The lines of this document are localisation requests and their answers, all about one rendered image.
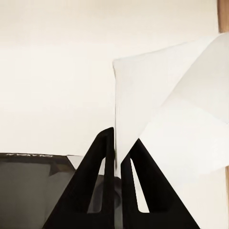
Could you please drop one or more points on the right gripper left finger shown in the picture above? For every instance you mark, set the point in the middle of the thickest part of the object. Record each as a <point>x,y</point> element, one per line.
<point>71,210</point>

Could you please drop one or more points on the paper coffee filter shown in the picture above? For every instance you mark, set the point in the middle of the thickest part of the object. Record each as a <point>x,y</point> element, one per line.
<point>176,100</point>

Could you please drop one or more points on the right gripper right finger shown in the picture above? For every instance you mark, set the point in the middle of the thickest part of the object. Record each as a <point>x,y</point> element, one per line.
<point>166,209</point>

